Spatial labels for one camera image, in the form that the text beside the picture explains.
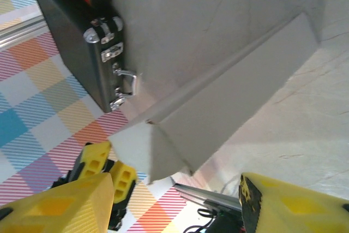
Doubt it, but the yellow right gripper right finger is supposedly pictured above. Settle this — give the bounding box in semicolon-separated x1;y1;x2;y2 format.
238;172;349;233

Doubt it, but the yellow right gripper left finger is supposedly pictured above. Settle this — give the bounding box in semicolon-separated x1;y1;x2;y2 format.
0;172;115;233

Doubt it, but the white paper box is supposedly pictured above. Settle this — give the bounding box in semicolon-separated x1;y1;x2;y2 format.
107;11;320;184

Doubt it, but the aluminium frame rail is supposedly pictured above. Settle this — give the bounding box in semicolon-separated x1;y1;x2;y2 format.
171;182;243;213

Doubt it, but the aluminium frame post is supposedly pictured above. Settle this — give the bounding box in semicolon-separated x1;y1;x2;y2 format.
0;16;46;51

